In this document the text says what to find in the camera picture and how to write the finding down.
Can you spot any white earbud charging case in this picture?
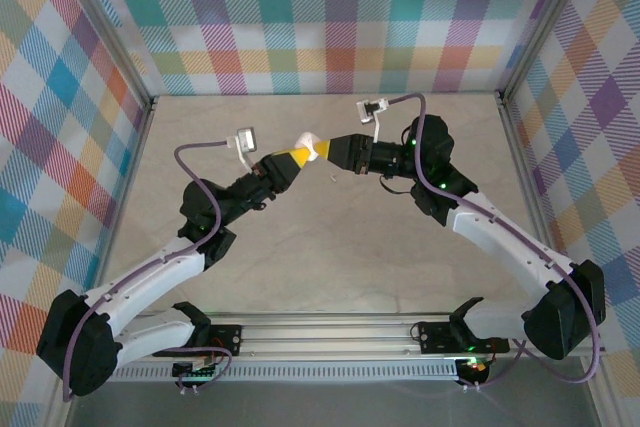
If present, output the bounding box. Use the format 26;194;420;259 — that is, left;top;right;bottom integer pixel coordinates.
295;131;324;163

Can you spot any small electronics board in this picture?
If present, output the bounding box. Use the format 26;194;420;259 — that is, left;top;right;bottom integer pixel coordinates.
456;356;490;386
172;355;225;384

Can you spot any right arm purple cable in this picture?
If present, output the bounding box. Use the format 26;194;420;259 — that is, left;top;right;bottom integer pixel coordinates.
387;92;601;388

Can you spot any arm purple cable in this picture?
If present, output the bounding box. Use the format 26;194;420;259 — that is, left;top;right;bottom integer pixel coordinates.
62;140;236;403
387;92;601;388

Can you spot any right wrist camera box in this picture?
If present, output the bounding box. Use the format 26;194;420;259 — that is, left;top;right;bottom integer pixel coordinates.
355;96;391;146

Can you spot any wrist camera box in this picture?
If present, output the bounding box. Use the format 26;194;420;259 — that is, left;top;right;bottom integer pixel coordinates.
355;96;391;146
227;126;260;171

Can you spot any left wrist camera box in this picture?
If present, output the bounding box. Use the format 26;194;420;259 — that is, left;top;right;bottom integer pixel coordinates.
227;126;260;171

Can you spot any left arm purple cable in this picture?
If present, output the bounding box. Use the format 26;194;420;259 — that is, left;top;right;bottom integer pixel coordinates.
62;140;236;403

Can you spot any aluminium side rail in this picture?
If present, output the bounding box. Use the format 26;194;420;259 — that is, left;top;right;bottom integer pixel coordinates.
87;96;159;323
498;95;575;316

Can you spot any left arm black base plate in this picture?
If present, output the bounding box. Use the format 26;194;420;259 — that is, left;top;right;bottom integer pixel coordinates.
205;324;243;359

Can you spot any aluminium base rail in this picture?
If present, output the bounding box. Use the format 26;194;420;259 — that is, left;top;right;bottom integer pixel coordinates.
54;313;606;361

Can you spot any aluminium frame post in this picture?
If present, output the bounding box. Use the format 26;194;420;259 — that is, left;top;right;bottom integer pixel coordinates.
46;0;157;109
498;0;600;101

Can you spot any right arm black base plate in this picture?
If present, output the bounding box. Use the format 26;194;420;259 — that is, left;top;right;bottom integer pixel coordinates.
416;320;512;355

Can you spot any slotted grey cable duct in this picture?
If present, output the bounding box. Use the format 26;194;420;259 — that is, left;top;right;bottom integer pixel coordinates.
79;359;461;384

